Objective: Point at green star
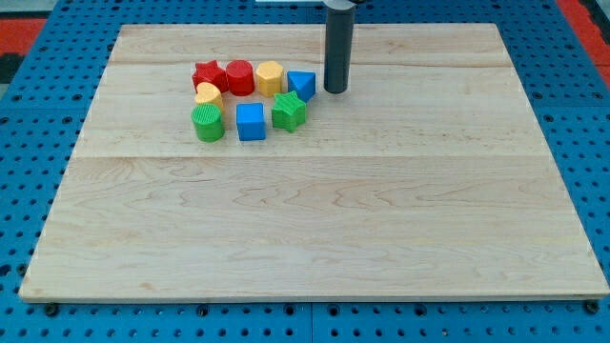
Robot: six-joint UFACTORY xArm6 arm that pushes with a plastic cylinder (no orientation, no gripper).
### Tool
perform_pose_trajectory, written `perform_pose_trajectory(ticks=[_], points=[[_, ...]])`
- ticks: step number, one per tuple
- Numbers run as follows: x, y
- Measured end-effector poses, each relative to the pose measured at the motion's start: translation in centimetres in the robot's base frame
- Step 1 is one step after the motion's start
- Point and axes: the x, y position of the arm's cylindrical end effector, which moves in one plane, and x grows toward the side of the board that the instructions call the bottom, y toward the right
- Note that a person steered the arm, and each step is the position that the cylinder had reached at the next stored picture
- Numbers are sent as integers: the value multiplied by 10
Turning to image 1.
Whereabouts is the blue triangle block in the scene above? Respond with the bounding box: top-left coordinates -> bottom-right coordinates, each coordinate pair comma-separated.
287,71 -> 316,103

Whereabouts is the light wooden board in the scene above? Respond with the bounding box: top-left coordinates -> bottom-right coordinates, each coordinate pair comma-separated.
19,23 -> 609,304

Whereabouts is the red star block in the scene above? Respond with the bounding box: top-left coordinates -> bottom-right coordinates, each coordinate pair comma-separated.
192,60 -> 229,93

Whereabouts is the green cylinder block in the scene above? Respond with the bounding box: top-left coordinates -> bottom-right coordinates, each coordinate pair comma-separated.
191,103 -> 225,142

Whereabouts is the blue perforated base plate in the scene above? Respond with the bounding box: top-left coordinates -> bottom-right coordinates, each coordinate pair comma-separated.
1,1 -> 609,342

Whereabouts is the blue cube block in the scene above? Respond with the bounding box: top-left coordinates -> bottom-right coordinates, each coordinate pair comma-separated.
236,103 -> 266,141

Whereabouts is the red cylinder block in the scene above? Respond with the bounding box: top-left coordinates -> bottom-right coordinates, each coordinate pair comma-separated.
226,60 -> 254,96

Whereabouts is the grey cylindrical pointer rod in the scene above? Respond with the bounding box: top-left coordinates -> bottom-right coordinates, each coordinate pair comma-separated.
323,0 -> 356,94

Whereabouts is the yellow hexagon block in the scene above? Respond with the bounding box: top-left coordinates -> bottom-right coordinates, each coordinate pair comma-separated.
255,61 -> 284,97

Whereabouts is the yellow heart block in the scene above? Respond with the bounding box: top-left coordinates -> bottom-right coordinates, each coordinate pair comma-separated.
194,82 -> 224,111

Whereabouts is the green star block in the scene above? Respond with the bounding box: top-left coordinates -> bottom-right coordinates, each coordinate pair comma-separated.
272,91 -> 307,133

